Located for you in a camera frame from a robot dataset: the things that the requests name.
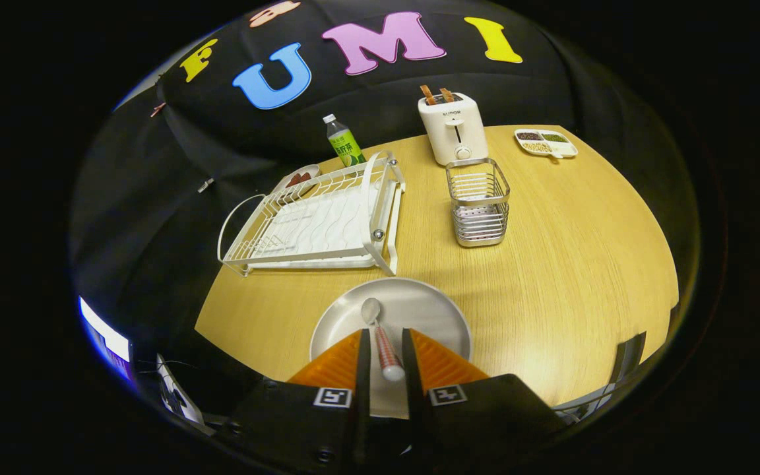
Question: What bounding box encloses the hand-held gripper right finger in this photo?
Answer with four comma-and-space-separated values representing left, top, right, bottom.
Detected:
401, 328, 569, 472

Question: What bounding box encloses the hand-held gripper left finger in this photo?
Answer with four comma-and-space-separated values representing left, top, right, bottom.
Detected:
225, 328, 372, 472

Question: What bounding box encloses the spoon with patterned handle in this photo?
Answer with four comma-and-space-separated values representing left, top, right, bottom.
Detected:
361, 298, 406, 383

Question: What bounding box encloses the white round plate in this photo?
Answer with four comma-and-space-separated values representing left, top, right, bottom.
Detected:
309, 277, 472, 420

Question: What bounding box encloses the white wire dish rack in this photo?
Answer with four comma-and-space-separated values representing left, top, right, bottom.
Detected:
218, 150, 406, 278

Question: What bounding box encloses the metal wire basket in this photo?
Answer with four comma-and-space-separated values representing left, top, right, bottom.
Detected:
445, 158, 511, 248

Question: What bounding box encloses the small plate with red food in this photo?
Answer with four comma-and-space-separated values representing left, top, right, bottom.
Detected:
274, 164, 322, 193

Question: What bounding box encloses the white divided dish with beans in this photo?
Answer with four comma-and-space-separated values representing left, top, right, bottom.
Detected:
514, 128, 579, 160

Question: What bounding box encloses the white printed card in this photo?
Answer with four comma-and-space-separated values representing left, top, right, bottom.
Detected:
156, 356, 216, 436

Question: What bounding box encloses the black chair backrest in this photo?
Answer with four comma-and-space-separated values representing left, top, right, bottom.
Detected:
608, 332, 647, 390

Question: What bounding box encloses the green label drink bottle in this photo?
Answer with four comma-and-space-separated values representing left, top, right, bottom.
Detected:
323, 113, 367, 168

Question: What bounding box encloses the lit screen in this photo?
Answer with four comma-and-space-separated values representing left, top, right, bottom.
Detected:
79, 297, 133, 380

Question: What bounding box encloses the white toaster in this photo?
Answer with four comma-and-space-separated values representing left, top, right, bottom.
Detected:
418, 92, 489, 166

